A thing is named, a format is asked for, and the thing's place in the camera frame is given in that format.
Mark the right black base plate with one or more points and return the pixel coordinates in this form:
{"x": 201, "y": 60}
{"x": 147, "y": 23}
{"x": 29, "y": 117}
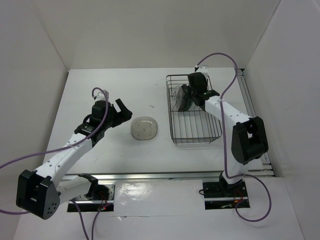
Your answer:
{"x": 217, "y": 199}

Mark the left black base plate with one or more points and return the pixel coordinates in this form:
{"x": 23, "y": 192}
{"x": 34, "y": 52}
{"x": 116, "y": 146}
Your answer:
{"x": 103, "y": 201}

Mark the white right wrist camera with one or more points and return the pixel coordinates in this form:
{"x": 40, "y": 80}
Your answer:
{"x": 201, "y": 69}

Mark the smoky grey glass plate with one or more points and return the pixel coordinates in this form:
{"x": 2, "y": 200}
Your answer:
{"x": 144, "y": 128}

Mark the aluminium right side rail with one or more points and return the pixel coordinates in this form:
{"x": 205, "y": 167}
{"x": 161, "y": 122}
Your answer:
{"x": 263, "y": 166}

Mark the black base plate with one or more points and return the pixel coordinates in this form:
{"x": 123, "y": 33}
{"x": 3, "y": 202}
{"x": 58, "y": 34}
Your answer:
{"x": 103, "y": 201}
{"x": 217, "y": 199}

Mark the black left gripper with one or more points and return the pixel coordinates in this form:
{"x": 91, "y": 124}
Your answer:
{"x": 125, "y": 114}

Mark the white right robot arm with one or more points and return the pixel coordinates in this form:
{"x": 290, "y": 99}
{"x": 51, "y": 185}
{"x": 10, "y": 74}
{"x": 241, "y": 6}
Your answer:
{"x": 244, "y": 137}

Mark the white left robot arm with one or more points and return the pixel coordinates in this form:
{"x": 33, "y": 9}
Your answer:
{"x": 41, "y": 191}

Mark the aluminium front rail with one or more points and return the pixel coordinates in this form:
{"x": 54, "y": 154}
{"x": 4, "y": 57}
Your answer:
{"x": 168, "y": 175}

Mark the black glossy round plate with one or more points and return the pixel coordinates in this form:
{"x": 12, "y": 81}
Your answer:
{"x": 187, "y": 99}

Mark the aluminium rail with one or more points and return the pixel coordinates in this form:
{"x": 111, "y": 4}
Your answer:
{"x": 168, "y": 175}
{"x": 263, "y": 166}

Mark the grey wire dish rack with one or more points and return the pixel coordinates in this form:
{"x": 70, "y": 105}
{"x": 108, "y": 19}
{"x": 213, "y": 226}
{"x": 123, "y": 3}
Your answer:
{"x": 194, "y": 126}

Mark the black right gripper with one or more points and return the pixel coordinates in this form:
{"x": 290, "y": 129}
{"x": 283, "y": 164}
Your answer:
{"x": 205, "y": 81}

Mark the clear textured glass plate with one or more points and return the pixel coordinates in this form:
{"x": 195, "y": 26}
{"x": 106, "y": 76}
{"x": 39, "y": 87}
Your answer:
{"x": 176, "y": 98}

